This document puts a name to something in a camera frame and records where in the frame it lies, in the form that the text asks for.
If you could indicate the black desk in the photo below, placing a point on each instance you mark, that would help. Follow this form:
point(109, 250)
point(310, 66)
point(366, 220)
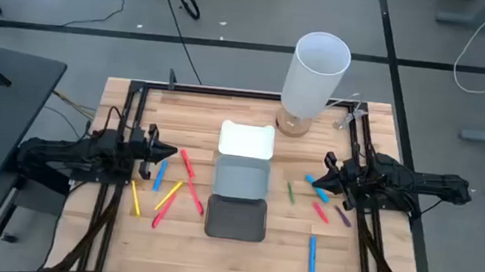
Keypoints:
point(11, 122)

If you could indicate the blue marker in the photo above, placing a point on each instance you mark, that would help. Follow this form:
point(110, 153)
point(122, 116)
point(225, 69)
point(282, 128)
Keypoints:
point(160, 175)
point(323, 196)
point(312, 255)

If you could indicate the thick red marker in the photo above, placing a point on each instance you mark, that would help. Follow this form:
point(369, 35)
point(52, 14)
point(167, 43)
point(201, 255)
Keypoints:
point(187, 163)

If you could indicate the white plastic bin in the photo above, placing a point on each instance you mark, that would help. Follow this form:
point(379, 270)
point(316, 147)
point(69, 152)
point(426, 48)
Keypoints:
point(246, 141)

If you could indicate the white shade table lamp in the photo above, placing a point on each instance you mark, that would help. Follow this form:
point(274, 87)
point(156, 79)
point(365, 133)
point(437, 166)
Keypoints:
point(315, 76)

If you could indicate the pink marker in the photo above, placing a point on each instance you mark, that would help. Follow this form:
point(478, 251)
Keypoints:
point(320, 212)

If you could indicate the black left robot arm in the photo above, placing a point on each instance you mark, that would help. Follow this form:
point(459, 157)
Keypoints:
point(58, 154)

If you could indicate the dark translucent plastic bin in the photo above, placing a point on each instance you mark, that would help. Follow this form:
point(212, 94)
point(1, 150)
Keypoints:
point(236, 218)

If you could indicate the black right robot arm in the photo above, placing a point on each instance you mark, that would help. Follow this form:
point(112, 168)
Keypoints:
point(421, 184)

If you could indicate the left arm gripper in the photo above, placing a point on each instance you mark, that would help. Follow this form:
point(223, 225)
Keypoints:
point(149, 154)

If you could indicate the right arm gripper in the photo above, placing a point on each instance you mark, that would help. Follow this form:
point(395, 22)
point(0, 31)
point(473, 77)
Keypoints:
point(347, 177)

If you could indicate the green marker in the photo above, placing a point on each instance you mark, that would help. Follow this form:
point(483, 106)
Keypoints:
point(291, 193)

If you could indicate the purple marker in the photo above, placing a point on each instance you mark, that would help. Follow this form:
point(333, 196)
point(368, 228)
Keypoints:
point(343, 216)

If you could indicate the thin red marker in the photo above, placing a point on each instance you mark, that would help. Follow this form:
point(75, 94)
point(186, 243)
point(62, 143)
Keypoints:
point(195, 197)

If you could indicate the grey plastic bin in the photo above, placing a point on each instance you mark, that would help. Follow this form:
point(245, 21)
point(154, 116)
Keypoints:
point(241, 178)

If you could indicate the pinkish red marker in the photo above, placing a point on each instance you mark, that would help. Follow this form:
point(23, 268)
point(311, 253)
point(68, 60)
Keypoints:
point(163, 211)

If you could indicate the yellow marker with clip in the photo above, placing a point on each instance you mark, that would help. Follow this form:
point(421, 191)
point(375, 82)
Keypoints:
point(169, 195)

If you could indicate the black aluminium table frame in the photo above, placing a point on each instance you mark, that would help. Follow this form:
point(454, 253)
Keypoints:
point(229, 92)

